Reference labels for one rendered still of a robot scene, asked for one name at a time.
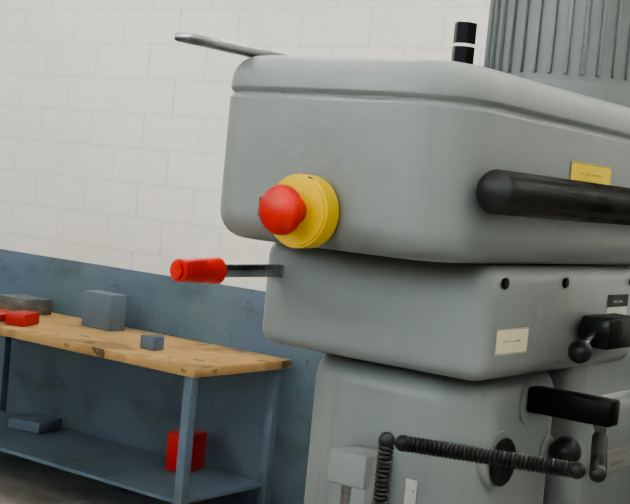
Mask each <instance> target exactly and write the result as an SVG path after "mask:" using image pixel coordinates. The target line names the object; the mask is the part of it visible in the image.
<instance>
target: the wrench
mask: <svg viewBox="0 0 630 504"><path fill-rule="evenodd" d="M174 39H175V40H176V41H179V42H183V43H188V44H192V45H197V46H201V47H206V48H210V49H215V50H219V51H223V52H228V53H232V54H237V55H241V56H246V57H250V58H252V57H254V56H265V55H284V56H292V55H285V54H281V53H276V52H272V51H268V50H264V49H259V48H255V47H251V46H246V45H242V44H238V43H234V42H229V41H225V40H221V39H217V38H212V37H208V36H204V35H199V34H195V33H175V37H174Z"/></svg>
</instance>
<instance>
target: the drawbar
mask: <svg viewBox="0 0 630 504"><path fill-rule="evenodd" d="M476 30H477V24H476V23H472V22H460V21H458V22H456V23H455V29H454V39H453V43H469V44H474V45H475V40H476ZM474 50H475V48H473V47H468V46H453V49H452V59H451V61H455V62H462V63H468V64H473V60H474Z"/></svg>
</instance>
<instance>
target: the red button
mask: <svg viewBox="0 0 630 504"><path fill-rule="evenodd" d="M306 213H307V208H306V204H305V202H304V201H303V200H302V199H301V197H300V195H299V193H298V192H297V191H296V190H295V189H294V188H293V187H291V186H288V185H275V186H273V187H271V188H270V189H269V190H267V191H266V192H265V193H264V195H263V196H262V198H261V201H260V204H259V217H260V220H261V222H262V224H263V225H264V227H265V228H266V229H267V230H268V231H269V232H271V233H272V234H275V235H287V234H290V233H292V232H293V231H294V230H295V229H296V228H297V227H298V225H299V224H300V223H301V222H302V221H303V220H304V219H305V217H306Z"/></svg>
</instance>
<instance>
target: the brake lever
mask: <svg viewBox="0 0 630 504"><path fill-rule="evenodd" d="M283 272H284V265H279V264H225V262H224V261H223V260H222V259H221V258H219V257H207V258H189V259H176V260H174V261H173V262H172V264H171V266H170V275H171V277H172V279H173V280H174V281H176V282H187V283H204V284H220V283H221V282H223V280H224V279H225V277H280V278H283Z"/></svg>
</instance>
